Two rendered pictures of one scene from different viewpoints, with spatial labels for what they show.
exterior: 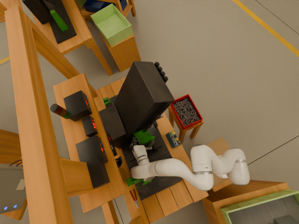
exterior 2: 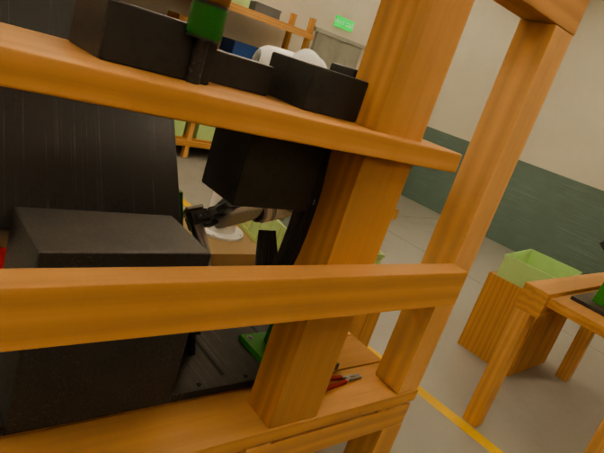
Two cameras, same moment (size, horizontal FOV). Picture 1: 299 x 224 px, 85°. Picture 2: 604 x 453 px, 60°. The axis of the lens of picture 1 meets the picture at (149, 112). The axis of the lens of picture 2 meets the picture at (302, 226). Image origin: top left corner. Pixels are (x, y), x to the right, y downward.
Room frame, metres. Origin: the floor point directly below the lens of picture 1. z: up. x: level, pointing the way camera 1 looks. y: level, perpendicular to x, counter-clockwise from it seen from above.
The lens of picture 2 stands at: (0.84, 1.22, 1.61)
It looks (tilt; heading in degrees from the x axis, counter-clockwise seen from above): 17 degrees down; 232
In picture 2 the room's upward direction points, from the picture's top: 18 degrees clockwise
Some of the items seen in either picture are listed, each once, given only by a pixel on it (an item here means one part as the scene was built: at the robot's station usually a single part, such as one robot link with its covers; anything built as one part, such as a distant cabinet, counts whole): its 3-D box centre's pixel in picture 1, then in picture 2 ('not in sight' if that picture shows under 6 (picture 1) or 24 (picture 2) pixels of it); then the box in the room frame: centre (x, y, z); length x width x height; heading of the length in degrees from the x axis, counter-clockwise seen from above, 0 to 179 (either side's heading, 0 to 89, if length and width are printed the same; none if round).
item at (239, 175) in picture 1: (235, 170); not in sight; (-0.11, -0.42, 1.24); 0.19 x 0.12 x 0.24; 163
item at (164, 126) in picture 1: (163, 126); not in sight; (0.48, -0.09, 0.82); 1.50 x 0.14 x 0.15; 5
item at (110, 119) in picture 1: (117, 128); (99, 312); (0.55, 0.34, 1.07); 0.30 x 0.18 x 0.34; 5
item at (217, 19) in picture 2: (65, 114); (206, 22); (0.55, 0.50, 1.62); 0.05 x 0.05 x 0.05
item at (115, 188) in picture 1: (84, 132); (244, 105); (0.43, 0.45, 1.52); 0.90 x 0.25 x 0.04; 5
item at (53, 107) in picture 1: (56, 109); not in sight; (0.55, 0.50, 1.71); 0.05 x 0.05 x 0.04
